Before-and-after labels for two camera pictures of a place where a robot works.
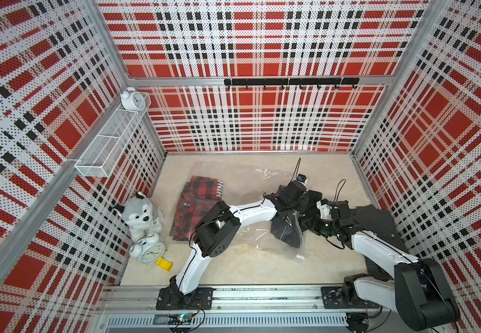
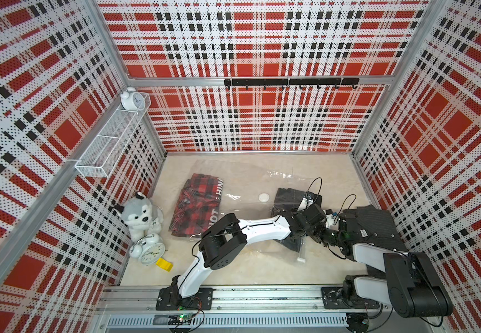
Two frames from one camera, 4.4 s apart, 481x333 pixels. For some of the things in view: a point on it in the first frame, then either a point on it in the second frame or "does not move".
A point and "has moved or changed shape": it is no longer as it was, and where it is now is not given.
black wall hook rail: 292,81 does not move
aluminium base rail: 127,307 does not move
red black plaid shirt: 200,193 does not move
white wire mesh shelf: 105,152 does not move
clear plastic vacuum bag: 243,182 has moved or changed shape
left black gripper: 305,200 → 294,213
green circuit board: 186,316 does not move
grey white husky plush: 141,216 does not move
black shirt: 285,226 has moved or changed shape
